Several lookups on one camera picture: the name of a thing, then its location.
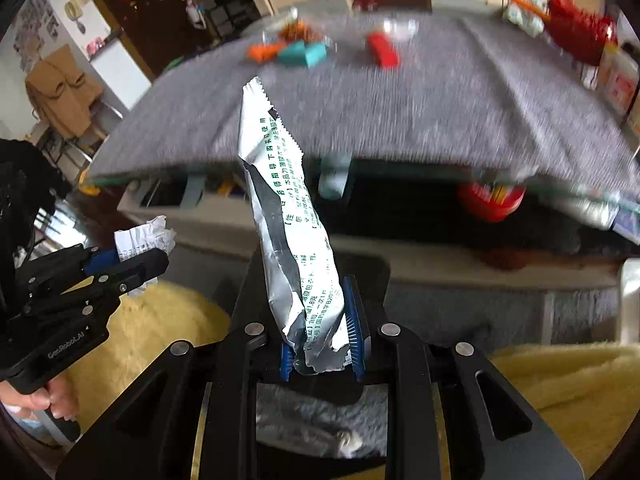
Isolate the floral cloth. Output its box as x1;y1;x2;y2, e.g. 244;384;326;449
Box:
502;0;549;37

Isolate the white paper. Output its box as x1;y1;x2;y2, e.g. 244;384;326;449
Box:
114;215;177;297

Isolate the yellow fluffy blanket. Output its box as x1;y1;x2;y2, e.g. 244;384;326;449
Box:
70;280;640;480

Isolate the silver foil sachet wrapper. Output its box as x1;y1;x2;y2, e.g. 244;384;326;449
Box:
235;76;351;376

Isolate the grey woven table mat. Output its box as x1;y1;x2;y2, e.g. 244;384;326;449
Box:
87;10;640;196

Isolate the brown crumpled wrapper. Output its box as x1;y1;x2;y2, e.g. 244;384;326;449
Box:
277;17;326;44

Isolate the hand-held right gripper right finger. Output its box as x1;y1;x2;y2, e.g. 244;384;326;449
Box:
342;274;585;480

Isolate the red round container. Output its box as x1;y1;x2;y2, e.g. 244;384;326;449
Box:
457;182;527;223

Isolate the wall photo collage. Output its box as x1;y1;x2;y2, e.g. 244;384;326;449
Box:
12;0;61;72

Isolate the teal box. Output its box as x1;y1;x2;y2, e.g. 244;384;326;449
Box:
277;41;309;67
302;41;330;67

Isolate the red openwork basket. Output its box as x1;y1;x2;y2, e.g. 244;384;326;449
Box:
545;0;619;67

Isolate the clear plastic cup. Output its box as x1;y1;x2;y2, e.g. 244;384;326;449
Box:
382;17;419;42

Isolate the red box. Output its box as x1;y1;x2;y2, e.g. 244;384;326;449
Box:
367;32;401;69

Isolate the dark wooden door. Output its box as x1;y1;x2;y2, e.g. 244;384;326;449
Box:
72;0;187;79

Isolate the orange handle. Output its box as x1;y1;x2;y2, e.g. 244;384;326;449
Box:
510;0;549;22

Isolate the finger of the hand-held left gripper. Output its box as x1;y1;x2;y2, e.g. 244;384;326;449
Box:
22;249;169;332
22;243;121;287

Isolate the white board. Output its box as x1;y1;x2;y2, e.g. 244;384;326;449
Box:
90;30;154;111

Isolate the pale green cup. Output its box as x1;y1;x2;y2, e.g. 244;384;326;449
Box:
317;155;352;201

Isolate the toy doll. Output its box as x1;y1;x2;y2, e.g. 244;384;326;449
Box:
182;0;209;32

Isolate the brown coat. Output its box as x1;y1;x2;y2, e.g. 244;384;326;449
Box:
25;45;106;139

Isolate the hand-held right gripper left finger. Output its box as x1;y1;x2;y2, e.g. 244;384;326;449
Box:
55;324;297;480

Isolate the person's left hand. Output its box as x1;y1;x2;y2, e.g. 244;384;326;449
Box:
0;375;79;423

